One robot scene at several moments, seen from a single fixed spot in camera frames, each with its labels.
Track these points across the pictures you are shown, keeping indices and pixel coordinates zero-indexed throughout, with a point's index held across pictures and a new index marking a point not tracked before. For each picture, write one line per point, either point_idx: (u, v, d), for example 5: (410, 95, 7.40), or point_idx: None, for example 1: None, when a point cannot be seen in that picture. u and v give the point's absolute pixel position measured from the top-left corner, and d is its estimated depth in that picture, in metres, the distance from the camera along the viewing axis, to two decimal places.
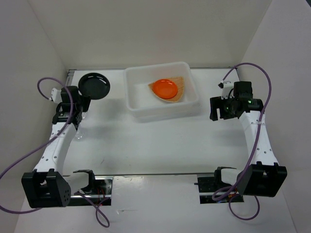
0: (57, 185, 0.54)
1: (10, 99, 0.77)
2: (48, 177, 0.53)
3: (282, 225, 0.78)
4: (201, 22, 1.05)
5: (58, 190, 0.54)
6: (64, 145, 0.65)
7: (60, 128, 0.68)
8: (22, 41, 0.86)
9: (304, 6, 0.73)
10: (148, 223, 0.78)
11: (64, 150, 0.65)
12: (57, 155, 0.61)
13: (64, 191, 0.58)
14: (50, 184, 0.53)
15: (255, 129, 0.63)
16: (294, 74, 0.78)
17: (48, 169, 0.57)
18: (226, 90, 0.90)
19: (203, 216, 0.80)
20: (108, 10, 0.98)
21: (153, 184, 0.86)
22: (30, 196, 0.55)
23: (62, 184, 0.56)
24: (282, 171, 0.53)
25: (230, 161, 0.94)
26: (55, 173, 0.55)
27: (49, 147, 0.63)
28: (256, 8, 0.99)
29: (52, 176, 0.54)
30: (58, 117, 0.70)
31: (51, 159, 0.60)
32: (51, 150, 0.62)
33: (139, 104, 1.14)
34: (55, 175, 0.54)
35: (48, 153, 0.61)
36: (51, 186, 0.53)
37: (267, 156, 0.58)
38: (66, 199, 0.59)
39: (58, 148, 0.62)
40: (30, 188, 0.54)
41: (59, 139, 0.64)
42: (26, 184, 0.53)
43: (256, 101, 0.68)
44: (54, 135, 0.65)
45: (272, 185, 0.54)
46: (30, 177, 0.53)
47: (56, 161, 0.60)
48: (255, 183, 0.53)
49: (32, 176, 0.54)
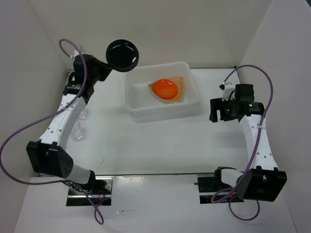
0: (59, 158, 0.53)
1: (10, 100, 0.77)
2: (50, 149, 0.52)
3: (282, 226, 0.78)
4: (201, 21, 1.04)
5: (60, 162, 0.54)
6: (71, 119, 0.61)
7: (68, 100, 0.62)
8: (21, 41, 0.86)
9: (304, 6, 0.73)
10: (148, 223, 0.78)
11: (71, 124, 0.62)
12: (62, 128, 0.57)
13: (67, 165, 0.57)
14: (53, 156, 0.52)
15: (255, 134, 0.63)
16: (294, 74, 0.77)
17: (52, 141, 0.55)
18: (227, 91, 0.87)
19: (203, 216, 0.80)
20: (108, 10, 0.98)
21: (152, 184, 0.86)
22: (34, 164, 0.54)
23: (65, 156, 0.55)
24: (282, 176, 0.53)
25: (230, 161, 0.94)
26: (57, 146, 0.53)
27: (56, 119, 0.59)
28: (256, 8, 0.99)
29: (54, 149, 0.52)
30: (68, 89, 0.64)
31: (56, 132, 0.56)
32: (57, 122, 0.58)
33: (139, 104, 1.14)
34: (57, 148, 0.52)
35: (54, 124, 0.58)
36: (54, 157, 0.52)
37: (267, 160, 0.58)
38: (67, 173, 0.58)
39: (64, 122, 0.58)
40: (33, 156, 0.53)
41: (66, 113, 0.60)
42: (30, 152, 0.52)
43: (258, 105, 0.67)
44: (61, 108, 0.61)
45: (272, 189, 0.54)
46: (34, 146, 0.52)
47: (60, 134, 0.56)
48: (254, 188, 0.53)
49: (36, 145, 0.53)
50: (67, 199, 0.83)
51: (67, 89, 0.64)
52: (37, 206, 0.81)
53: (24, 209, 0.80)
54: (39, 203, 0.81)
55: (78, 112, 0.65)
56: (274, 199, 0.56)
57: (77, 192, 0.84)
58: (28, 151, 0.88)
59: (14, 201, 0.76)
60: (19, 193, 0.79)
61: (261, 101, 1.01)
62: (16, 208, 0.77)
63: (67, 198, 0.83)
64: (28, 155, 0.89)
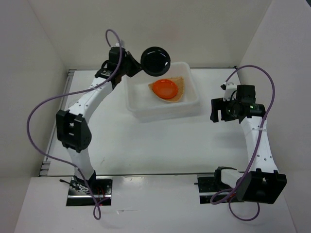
0: (81, 129, 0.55)
1: (10, 100, 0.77)
2: (75, 120, 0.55)
3: (282, 226, 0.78)
4: (201, 21, 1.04)
5: (82, 133, 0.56)
6: (98, 97, 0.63)
7: (98, 81, 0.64)
8: (21, 40, 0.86)
9: (304, 7, 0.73)
10: (148, 223, 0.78)
11: (97, 103, 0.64)
12: (89, 104, 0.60)
13: (86, 139, 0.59)
14: (77, 125, 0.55)
15: (256, 136, 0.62)
16: (294, 74, 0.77)
17: (78, 113, 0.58)
18: (228, 91, 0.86)
19: (203, 216, 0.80)
20: (108, 10, 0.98)
21: (152, 184, 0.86)
22: (59, 131, 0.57)
23: (86, 129, 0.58)
24: (282, 178, 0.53)
25: (230, 162, 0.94)
26: (82, 118, 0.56)
27: (85, 95, 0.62)
28: (256, 8, 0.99)
29: (79, 120, 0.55)
30: (100, 73, 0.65)
31: (83, 106, 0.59)
32: (85, 98, 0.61)
33: (139, 104, 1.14)
34: (82, 120, 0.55)
35: (82, 99, 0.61)
36: (77, 127, 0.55)
37: (267, 163, 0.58)
38: (84, 146, 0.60)
39: (91, 99, 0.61)
40: (60, 123, 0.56)
41: (95, 91, 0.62)
42: (58, 119, 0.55)
43: (259, 106, 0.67)
44: (92, 87, 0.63)
45: (271, 191, 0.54)
46: (61, 114, 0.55)
47: (86, 109, 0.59)
48: (253, 191, 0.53)
49: (63, 115, 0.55)
50: (67, 199, 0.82)
51: (99, 73, 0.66)
52: (37, 206, 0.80)
53: (24, 209, 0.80)
54: (39, 203, 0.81)
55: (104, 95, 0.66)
56: (274, 201, 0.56)
57: (77, 192, 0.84)
58: (28, 151, 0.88)
59: (14, 201, 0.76)
60: (19, 193, 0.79)
61: (261, 101, 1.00)
62: (16, 208, 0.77)
63: (67, 198, 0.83)
64: (28, 155, 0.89)
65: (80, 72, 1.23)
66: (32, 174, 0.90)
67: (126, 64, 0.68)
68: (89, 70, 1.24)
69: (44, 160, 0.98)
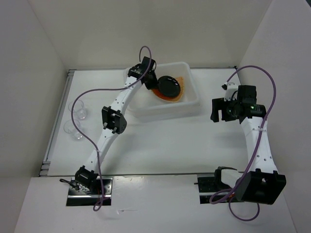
0: (119, 121, 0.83)
1: (10, 100, 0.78)
2: (115, 115, 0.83)
3: (282, 226, 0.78)
4: (202, 22, 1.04)
5: (120, 122, 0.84)
6: (131, 94, 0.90)
7: (131, 81, 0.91)
8: (21, 41, 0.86)
9: (304, 8, 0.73)
10: (148, 223, 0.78)
11: (129, 98, 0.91)
12: (125, 102, 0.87)
13: (122, 125, 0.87)
14: (116, 118, 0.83)
15: (256, 137, 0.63)
16: (294, 74, 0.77)
17: (117, 109, 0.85)
18: (229, 91, 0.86)
19: (203, 216, 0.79)
20: (108, 10, 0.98)
21: (153, 184, 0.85)
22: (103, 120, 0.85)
23: (123, 120, 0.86)
24: (281, 179, 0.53)
25: (230, 162, 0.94)
26: (120, 114, 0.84)
27: (122, 92, 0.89)
28: (256, 8, 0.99)
29: (118, 116, 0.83)
30: (132, 72, 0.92)
31: (120, 103, 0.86)
32: (122, 96, 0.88)
33: (139, 105, 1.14)
34: (119, 115, 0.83)
35: (120, 98, 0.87)
36: (117, 120, 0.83)
37: (267, 163, 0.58)
38: (121, 130, 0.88)
39: (126, 96, 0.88)
40: (105, 115, 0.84)
41: (128, 90, 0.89)
42: (104, 113, 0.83)
43: (260, 107, 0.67)
44: (127, 85, 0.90)
45: (270, 191, 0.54)
46: (106, 110, 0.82)
47: (123, 106, 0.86)
48: (252, 191, 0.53)
49: (107, 110, 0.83)
50: (67, 199, 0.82)
51: (131, 72, 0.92)
52: (37, 206, 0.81)
53: (24, 209, 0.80)
54: (38, 203, 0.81)
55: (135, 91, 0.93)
56: (273, 202, 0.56)
57: (77, 192, 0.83)
58: (28, 151, 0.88)
59: (14, 201, 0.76)
60: (19, 193, 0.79)
61: (261, 101, 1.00)
62: (15, 208, 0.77)
63: (67, 198, 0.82)
64: (28, 155, 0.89)
65: (81, 72, 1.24)
66: (32, 174, 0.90)
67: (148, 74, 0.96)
68: (89, 70, 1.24)
69: (44, 161, 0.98)
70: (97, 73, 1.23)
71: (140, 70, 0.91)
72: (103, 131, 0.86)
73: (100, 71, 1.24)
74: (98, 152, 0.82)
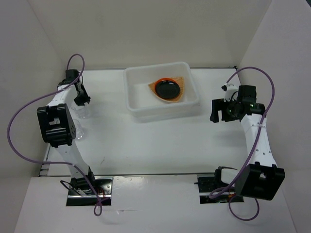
0: (65, 113, 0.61)
1: (11, 100, 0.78)
2: (58, 108, 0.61)
3: (281, 226, 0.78)
4: (201, 21, 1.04)
5: (68, 118, 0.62)
6: (69, 96, 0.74)
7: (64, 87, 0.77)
8: (21, 41, 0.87)
9: (303, 8, 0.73)
10: (148, 223, 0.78)
11: (69, 100, 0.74)
12: (64, 99, 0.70)
13: (72, 128, 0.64)
14: (61, 113, 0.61)
15: (255, 132, 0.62)
16: (293, 74, 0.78)
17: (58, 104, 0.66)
18: (229, 92, 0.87)
19: (203, 216, 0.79)
20: (109, 10, 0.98)
21: (153, 184, 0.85)
22: (43, 128, 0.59)
23: (70, 119, 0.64)
24: (280, 173, 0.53)
25: (230, 161, 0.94)
26: (64, 105, 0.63)
27: (57, 95, 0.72)
28: (255, 9, 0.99)
29: (62, 106, 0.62)
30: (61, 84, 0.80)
31: (60, 100, 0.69)
32: (59, 95, 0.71)
33: (139, 105, 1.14)
34: (64, 105, 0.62)
35: (57, 97, 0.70)
36: (62, 113, 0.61)
37: (266, 158, 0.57)
38: (73, 137, 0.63)
39: (65, 94, 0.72)
40: (44, 118, 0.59)
41: (64, 91, 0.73)
42: (41, 115, 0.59)
43: (259, 105, 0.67)
44: (60, 89, 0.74)
45: (268, 187, 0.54)
46: (43, 109, 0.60)
47: (64, 101, 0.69)
48: (251, 184, 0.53)
49: (44, 108, 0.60)
50: (67, 199, 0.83)
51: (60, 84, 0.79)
52: (37, 206, 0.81)
53: (24, 209, 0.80)
54: (39, 203, 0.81)
55: (73, 97, 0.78)
56: (271, 197, 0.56)
57: (77, 192, 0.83)
58: (28, 150, 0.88)
59: (14, 200, 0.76)
60: (19, 192, 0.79)
61: (261, 101, 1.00)
62: (16, 208, 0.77)
63: (67, 198, 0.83)
64: (29, 155, 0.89)
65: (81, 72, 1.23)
66: (33, 173, 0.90)
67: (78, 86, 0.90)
68: (89, 70, 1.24)
69: (44, 161, 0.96)
70: (97, 73, 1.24)
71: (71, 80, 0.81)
72: (60, 148, 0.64)
73: (100, 71, 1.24)
74: (74, 165, 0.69)
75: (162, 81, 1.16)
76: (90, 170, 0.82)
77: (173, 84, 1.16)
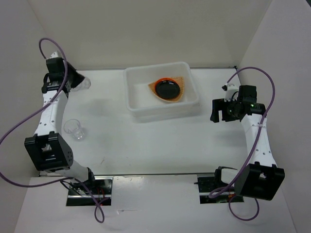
0: (59, 144, 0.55)
1: (11, 100, 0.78)
2: (49, 139, 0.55)
3: (281, 226, 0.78)
4: (201, 22, 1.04)
5: (61, 148, 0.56)
6: (59, 109, 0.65)
7: (51, 94, 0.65)
8: (21, 41, 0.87)
9: (303, 8, 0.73)
10: (148, 223, 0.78)
11: (60, 116, 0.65)
12: (55, 120, 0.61)
13: (68, 153, 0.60)
14: (54, 144, 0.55)
15: (255, 132, 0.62)
16: (293, 74, 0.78)
17: (48, 131, 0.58)
18: (229, 92, 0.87)
19: (203, 216, 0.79)
20: (109, 10, 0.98)
21: (153, 183, 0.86)
22: (37, 159, 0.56)
23: (64, 144, 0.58)
24: (280, 173, 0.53)
25: (230, 161, 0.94)
26: (55, 133, 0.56)
27: (45, 113, 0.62)
28: (255, 9, 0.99)
29: (54, 137, 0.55)
30: (47, 87, 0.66)
31: (49, 123, 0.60)
32: (48, 115, 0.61)
33: (139, 105, 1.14)
34: (57, 135, 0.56)
35: (44, 118, 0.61)
36: (54, 144, 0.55)
37: (266, 157, 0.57)
38: (70, 162, 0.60)
39: (54, 113, 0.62)
40: (35, 150, 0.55)
41: (53, 106, 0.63)
42: (31, 148, 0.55)
43: (259, 106, 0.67)
44: (47, 102, 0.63)
45: (268, 187, 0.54)
46: (32, 141, 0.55)
47: (54, 124, 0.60)
48: (251, 184, 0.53)
49: (34, 140, 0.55)
50: (67, 199, 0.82)
51: (45, 87, 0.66)
52: (37, 206, 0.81)
53: (24, 209, 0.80)
54: (38, 203, 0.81)
55: (62, 106, 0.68)
56: (271, 197, 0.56)
57: (77, 192, 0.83)
58: None
59: (14, 200, 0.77)
60: (19, 192, 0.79)
61: (261, 101, 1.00)
62: (15, 208, 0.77)
63: (67, 198, 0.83)
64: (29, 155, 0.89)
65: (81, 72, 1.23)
66: (33, 173, 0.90)
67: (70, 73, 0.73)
68: (89, 71, 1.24)
69: None
70: (97, 73, 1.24)
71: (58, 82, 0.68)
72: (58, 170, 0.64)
73: (100, 71, 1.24)
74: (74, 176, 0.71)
75: (162, 81, 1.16)
76: (90, 170, 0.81)
77: (173, 84, 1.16)
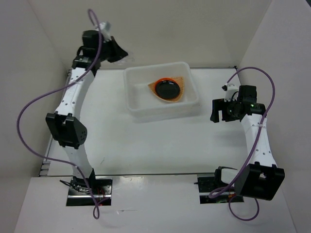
0: (75, 127, 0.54)
1: (11, 100, 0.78)
2: (66, 120, 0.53)
3: (281, 226, 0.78)
4: (201, 22, 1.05)
5: (76, 131, 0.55)
6: (82, 91, 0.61)
7: (78, 72, 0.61)
8: (22, 41, 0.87)
9: (303, 9, 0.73)
10: (148, 223, 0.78)
11: (82, 97, 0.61)
12: (76, 101, 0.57)
13: (82, 133, 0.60)
14: (70, 126, 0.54)
15: (255, 132, 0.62)
16: (293, 74, 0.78)
17: (67, 113, 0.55)
18: (229, 92, 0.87)
19: (203, 216, 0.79)
20: (109, 10, 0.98)
21: (153, 184, 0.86)
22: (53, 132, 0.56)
23: (80, 124, 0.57)
24: (280, 173, 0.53)
25: (230, 161, 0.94)
26: (73, 116, 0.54)
27: (69, 91, 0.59)
28: (255, 9, 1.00)
29: (71, 119, 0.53)
30: (77, 62, 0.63)
31: (70, 104, 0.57)
32: (70, 95, 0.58)
33: (139, 105, 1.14)
34: (73, 118, 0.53)
35: (67, 97, 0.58)
36: (70, 126, 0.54)
37: (266, 157, 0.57)
38: (81, 141, 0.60)
39: (76, 95, 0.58)
40: (53, 125, 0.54)
41: (77, 86, 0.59)
42: (49, 123, 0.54)
43: (259, 106, 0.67)
44: (73, 79, 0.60)
45: (268, 187, 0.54)
46: (52, 117, 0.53)
47: (74, 107, 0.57)
48: (251, 184, 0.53)
49: (53, 116, 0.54)
50: (67, 199, 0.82)
51: (76, 61, 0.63)
52: (37, 206, 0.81)
53: (24, 209, 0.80)
54: (38, 203, 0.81)
55: (88, 86, 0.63)
56: (271, 197, 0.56)
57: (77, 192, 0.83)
58: (28, 150, 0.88)
59: (14, 200, 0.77)
60: (19, 192, 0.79)
61: (261, 101, 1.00)
62: (15, 208, 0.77)
63: (67, 198, 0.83)
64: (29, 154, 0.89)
65: None
66: (33, 173, 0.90)
67: (107, 49, 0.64)
68: None
69: (44, 161, 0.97)
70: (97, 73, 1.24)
71: (89, 58, 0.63)
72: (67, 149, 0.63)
73: (100, 71, 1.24)
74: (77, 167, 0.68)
75: (162, 81, 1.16)
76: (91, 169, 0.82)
77: (173, 84, 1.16)
